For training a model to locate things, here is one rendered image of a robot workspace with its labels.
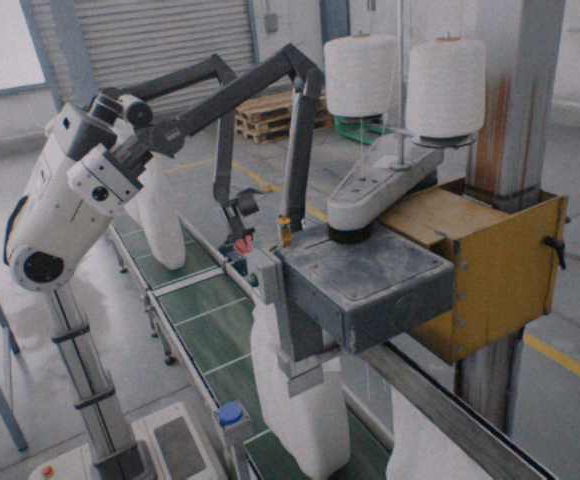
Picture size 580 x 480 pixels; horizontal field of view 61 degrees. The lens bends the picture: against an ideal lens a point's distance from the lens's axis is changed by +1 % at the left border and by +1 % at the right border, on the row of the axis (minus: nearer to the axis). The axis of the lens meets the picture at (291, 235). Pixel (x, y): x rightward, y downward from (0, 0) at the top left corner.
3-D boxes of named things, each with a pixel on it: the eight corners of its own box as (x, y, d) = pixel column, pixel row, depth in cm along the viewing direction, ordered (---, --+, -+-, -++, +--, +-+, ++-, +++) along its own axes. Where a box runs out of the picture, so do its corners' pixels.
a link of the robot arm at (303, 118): (291, 73, 129) (305, 66, 119) (311, 77, 131) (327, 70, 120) (273, 235, 134) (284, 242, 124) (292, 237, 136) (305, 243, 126)
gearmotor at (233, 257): (212, 262, 318) (208, 241, 312) (233, 254, 324) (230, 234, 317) (230, 281, 294) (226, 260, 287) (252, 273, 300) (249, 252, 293)
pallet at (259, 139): (234, 133, 714) (232, 124, 707) (306, 116, 758) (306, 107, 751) (256, 145, 647) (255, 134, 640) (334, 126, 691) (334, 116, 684)
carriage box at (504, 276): (379, 313, 128) (376, 202, 114) (474, 271, 141) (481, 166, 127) (450, 367, 108) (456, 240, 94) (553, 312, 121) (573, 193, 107)
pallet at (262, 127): (233, 123, 706) (231, 113, 700) (305, 106, 754) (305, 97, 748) (258, 134, 639) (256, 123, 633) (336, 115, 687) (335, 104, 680)
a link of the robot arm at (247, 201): (214, 193, 172) (214, 190, 164) (245, 180, 174) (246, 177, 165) (228, 224, 172) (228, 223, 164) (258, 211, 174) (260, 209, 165)
